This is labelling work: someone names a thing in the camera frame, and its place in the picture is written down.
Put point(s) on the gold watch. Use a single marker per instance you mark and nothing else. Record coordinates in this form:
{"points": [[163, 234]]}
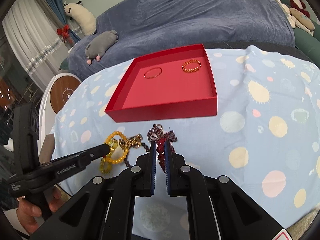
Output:
{"points": [[134, 141]]}

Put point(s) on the person's left hand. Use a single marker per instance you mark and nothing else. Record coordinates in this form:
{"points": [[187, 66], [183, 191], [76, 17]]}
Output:
{"points": [[27, 212]]}

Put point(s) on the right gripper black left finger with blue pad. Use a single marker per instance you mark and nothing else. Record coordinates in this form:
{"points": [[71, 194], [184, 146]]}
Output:
{"points": [[103, 208]]}

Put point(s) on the white alpaca plush toy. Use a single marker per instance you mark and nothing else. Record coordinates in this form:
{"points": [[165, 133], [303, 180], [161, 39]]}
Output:
{"points": [[85, 19]]}

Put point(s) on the gold chain bangle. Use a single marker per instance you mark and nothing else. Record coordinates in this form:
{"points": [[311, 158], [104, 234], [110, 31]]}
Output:
{"points": [[191, 66]]}

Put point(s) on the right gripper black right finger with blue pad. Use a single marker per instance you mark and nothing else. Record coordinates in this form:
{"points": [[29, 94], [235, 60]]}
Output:
{"points": [[217, 208]]}

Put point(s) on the blue grey bed blanket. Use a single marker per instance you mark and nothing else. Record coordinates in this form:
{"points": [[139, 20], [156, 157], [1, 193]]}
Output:
{"points": [[148, 26]]}

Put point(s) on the red jewelry tray box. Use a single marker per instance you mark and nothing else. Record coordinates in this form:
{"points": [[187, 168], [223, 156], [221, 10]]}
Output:
{"points": [[172, 95]]}

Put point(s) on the white round wooden-top device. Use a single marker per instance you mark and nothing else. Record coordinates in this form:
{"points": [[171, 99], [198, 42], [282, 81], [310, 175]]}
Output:
{"points": [[60, 89]]}

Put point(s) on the red bow curtain tie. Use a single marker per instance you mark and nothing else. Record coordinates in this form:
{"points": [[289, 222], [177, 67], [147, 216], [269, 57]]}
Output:
{"points": [[64, 33]]}

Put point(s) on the beige cookie plush cushion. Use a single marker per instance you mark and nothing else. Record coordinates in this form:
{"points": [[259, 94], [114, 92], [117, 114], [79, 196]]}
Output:
{"points": [[302, 19]]}

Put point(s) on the light blue patterned cloth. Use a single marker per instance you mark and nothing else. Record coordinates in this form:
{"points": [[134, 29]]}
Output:
{"points": [[265, 137]]}

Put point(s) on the rose gold thin bangle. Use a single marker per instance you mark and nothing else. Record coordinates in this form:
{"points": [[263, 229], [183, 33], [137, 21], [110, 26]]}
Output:
{"points": [[153, 72]]}

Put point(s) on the grey plush toy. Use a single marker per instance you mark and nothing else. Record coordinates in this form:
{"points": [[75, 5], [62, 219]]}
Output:
{"points": [[96, 49]]}

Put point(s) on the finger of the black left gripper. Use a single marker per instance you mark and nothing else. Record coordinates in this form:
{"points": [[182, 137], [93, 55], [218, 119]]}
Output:
{"points": [[60, 169]]}

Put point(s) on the green sofa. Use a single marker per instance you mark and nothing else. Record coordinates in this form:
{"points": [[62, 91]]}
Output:
{"points": [[306, 43]]}

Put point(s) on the white sheer curtain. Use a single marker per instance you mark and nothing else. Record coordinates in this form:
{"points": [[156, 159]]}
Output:
{"points": [[31, 30]]}

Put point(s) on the dark garnet bead strand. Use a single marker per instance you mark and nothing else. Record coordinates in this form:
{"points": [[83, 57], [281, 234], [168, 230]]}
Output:
{"points": [[156, 134]]}

